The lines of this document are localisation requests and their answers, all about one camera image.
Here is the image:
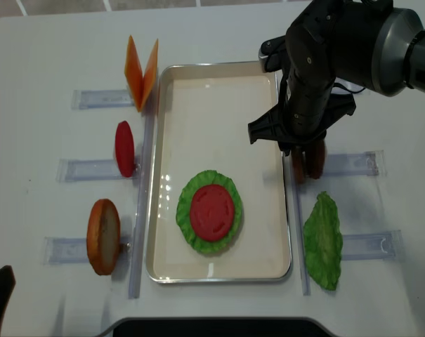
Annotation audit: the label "upright green lettuce leaf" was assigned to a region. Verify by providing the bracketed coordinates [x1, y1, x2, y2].
[303, 191, 343, 291]

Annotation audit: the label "clear holder rail bread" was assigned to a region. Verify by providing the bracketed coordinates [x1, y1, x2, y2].
[42, 237, 89, 265]

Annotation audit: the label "upright red tomato slice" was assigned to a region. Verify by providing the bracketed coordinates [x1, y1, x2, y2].
[115, 121, 136, 178]

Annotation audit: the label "brown bread slice left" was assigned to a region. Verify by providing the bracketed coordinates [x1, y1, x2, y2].
[86, 199, 121, 276]

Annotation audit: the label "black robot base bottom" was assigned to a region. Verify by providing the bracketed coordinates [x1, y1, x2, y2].
[106, 318, 333, 336]

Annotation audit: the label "clear holder rail tomato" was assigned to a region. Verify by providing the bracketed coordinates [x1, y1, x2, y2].
[56, 159, 140, 183]

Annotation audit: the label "left orange cheese slice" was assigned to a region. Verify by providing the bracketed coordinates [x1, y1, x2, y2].
[124, 36, 143, 112]

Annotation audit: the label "silver metal tray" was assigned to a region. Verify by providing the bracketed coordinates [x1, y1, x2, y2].
[145, 62, 292, 284]

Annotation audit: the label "orange cheese slice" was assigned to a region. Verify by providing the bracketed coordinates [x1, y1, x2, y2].
[124, 36, 143, 112]
[140, 39, 159, 112]

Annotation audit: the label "thin brown meat patty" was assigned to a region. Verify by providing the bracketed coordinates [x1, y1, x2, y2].
[290, 147, 306, 185]

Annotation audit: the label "clear holder rail cheese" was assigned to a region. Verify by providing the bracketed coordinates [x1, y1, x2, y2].
[72, 89, 134, 110]

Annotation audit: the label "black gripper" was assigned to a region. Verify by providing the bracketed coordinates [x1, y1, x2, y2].
[248, 68, 356, 176]

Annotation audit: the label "right orange cheese slice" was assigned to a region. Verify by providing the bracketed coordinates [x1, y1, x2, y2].
[140, 39, 159, 112]

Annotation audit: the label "red tomato slice on tray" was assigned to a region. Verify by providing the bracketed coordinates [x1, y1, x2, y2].
[190, 184, 235, 242]

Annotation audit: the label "green lettuce leaf on tray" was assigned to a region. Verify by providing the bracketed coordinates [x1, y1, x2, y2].
[176, 170, 243, 255]

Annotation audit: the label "clear holder rail patties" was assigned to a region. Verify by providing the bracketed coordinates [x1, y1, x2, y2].
[322, 151, 387, 177]

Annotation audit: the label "long clear strip right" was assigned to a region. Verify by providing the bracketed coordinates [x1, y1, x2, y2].
[283, 155, 310, 296]

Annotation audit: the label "clear holder rail lettuce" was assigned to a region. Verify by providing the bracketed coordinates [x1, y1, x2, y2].
[342, 230, 405, 261]

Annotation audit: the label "long clear strip left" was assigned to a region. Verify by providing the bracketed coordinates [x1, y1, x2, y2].
[128, 114, 155, 299]

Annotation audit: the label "long clear strip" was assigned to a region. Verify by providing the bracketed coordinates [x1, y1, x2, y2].
[128, 114, 155, 299]
[283, 155, 310, 296]

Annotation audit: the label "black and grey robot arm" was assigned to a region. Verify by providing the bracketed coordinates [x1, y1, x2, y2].
[248, 1, 425, 180]

